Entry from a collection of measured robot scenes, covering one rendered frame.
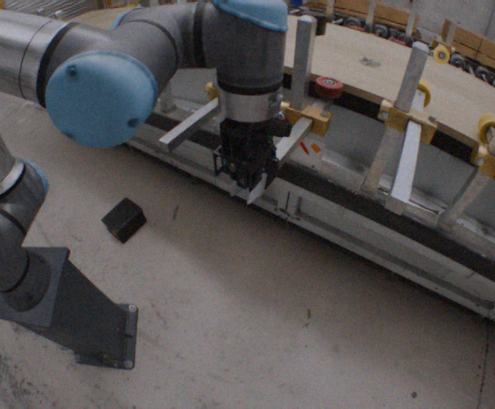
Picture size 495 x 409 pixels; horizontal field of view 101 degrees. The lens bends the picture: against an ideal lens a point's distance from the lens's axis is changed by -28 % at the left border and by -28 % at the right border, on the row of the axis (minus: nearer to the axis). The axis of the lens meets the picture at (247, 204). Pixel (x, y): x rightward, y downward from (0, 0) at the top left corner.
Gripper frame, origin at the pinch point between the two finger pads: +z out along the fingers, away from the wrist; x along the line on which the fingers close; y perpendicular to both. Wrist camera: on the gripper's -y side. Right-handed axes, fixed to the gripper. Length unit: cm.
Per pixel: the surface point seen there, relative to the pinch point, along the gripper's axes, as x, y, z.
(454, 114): 39, -56, -8
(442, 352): 96, -27, 82
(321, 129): 4.0, -26.4, -2.2
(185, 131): -23.7, -6.6, -2.3
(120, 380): -30, 59, 84
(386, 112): 18.0, -26.2, -13.2
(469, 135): 44, -47, -8
